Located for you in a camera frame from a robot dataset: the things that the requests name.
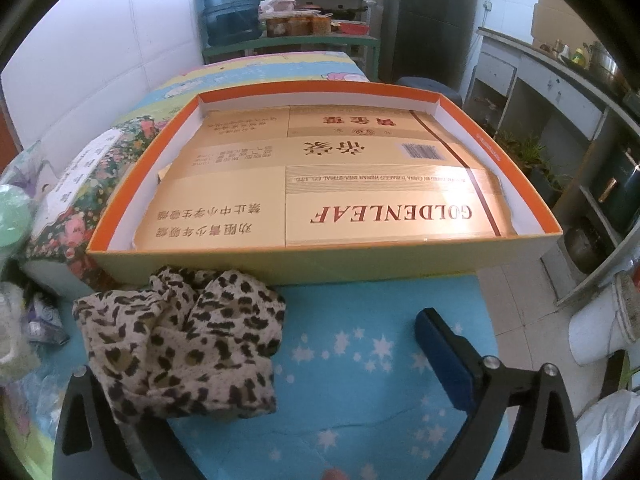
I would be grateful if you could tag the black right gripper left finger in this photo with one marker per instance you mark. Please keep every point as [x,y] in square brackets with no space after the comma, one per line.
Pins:
[89,444]

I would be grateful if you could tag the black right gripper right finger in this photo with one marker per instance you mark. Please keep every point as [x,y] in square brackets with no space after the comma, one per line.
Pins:
[543,443]

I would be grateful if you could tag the leopard print cloth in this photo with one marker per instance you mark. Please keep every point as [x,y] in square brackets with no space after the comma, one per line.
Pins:
[188,343]

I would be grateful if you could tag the white bucket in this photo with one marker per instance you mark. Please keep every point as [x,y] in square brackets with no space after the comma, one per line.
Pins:
[608,323]

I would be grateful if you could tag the floral tissue box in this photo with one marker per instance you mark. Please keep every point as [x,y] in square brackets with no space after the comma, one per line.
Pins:
[56,253]

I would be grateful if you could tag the colourful cartoon quilt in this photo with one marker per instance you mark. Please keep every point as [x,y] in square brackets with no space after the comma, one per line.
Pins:
[355,392]

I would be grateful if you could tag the green round lid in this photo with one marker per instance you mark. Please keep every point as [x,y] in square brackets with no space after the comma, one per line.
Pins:
[15,215]

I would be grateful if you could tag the grey kitchen counter cabinet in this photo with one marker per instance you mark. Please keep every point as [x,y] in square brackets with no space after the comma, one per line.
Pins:
[577,146]

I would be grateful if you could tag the orange white cardboard box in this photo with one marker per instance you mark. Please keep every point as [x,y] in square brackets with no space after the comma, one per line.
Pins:
[535,227]

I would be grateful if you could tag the Goldenleaf cardboard sheet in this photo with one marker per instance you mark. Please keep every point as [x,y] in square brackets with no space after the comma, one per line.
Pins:
[321,175]

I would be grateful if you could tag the dark blue stool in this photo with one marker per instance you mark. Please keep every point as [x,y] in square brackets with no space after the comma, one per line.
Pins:
[432,85]

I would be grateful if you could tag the black refrigerator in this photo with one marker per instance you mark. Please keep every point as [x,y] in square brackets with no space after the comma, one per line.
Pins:
[423,38]

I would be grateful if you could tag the green metal shelf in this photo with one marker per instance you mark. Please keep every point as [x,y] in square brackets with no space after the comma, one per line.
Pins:
[372,45]

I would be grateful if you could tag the amber food jar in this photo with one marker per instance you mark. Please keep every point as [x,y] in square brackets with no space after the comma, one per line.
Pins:
[299,25]

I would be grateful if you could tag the blue water jug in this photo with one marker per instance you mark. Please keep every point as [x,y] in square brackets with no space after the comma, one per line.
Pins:
[230,21]

